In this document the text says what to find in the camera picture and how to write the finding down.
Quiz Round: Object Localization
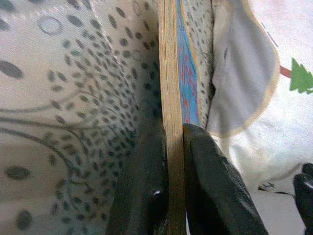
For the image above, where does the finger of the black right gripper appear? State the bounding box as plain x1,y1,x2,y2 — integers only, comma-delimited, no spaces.
292,163,313,235

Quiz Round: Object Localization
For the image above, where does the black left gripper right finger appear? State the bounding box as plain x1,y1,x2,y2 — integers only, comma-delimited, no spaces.
182,123,269,235

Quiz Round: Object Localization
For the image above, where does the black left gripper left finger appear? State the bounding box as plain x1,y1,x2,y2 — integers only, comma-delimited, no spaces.
107,127,171,235

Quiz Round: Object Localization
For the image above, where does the white pillow with green tree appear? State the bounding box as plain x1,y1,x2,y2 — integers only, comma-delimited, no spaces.
205,0,313,194

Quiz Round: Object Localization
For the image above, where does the blue yellow children's book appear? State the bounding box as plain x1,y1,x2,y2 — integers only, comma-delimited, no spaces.
157,0,208,235

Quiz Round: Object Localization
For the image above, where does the beige quilted mattress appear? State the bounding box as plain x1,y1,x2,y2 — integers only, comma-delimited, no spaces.
0,0,216,235

